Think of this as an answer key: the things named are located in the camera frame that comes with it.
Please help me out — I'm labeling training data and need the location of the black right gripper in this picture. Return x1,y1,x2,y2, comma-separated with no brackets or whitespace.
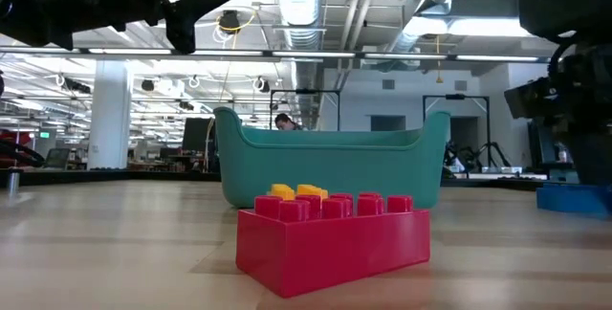
554,41,612,187

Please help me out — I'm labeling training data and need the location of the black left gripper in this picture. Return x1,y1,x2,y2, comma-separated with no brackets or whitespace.
0,0,233,55

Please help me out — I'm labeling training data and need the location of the blue plastic building block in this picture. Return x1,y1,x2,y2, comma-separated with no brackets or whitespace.
535,183,612,215

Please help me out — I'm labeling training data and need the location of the dark office desk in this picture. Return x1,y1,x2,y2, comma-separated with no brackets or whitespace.
539,160,578,182

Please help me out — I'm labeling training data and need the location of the black upright panel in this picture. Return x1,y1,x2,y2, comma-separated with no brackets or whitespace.
527,122,551,167

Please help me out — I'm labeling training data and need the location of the white pillar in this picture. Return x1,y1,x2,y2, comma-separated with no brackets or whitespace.
87,58,134,171

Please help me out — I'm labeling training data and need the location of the black monitor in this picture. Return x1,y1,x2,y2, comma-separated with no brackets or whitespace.
181,117,216,153

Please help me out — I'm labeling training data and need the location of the long LED light bar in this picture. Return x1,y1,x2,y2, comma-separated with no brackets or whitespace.
0,46,541,63

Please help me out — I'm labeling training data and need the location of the person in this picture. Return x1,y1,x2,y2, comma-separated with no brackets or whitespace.
273,113,305,132

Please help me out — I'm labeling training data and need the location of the grey laptop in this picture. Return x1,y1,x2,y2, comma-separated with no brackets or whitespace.
44,146,72,169

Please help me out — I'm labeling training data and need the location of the yellow plastic building block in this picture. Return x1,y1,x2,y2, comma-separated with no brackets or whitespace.
267,184,330,201

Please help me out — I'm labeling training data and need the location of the teal plastic bin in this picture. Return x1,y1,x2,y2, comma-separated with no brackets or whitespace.
212,105,451,210

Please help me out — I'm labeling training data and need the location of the red plastic building block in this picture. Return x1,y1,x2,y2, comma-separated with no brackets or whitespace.
235,192,431,299

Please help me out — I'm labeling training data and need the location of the black ceiling-mounted camera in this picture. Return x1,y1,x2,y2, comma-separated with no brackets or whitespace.
218,9,242,35

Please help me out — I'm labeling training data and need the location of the yellow ceiling cable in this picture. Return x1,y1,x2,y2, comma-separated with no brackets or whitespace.
212,6,259,46

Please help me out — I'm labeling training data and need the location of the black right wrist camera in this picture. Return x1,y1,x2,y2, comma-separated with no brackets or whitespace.
504,77,561,121

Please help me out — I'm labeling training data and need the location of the wide silver ceiling duct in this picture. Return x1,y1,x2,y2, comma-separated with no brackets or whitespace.
272,0,336,127

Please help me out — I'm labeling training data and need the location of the yellow hanging cord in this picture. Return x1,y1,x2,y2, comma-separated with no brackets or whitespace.
433,34,444,85

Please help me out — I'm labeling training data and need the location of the dark wall window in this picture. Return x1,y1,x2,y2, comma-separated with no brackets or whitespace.
370,115,407,133

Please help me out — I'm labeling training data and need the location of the black looped cable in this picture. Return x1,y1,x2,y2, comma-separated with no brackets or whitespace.
0,137,47,167

